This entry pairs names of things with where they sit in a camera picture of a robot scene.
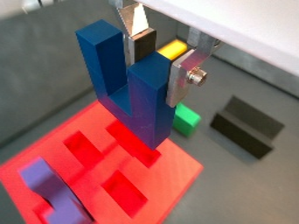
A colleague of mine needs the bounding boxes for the red fixture base block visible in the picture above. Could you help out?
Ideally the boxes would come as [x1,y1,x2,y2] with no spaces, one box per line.
[0,102,203,224]

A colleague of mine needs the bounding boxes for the green arch block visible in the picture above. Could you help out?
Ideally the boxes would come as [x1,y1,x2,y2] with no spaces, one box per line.
[173,103,202,137]

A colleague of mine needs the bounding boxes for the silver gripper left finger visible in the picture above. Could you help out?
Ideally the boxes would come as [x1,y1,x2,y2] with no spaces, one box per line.
[109,0,157,65]

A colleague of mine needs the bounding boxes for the blue U-shaped block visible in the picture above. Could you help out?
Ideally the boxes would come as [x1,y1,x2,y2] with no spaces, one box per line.
[77,20,174,149]

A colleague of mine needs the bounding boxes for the purple U-shaped block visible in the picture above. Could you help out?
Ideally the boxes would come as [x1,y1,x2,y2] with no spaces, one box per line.
[19,157,94,224]

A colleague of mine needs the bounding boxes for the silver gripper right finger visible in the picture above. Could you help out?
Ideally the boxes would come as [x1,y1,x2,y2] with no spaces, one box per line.
[166,27,221,108]

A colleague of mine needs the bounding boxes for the black regrasp stand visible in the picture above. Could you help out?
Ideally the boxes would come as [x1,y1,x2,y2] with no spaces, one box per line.
[210,96,285,159]

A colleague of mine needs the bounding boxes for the yellow long bar block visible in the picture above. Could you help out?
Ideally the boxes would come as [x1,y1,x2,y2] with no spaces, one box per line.
[158,39,187,60]

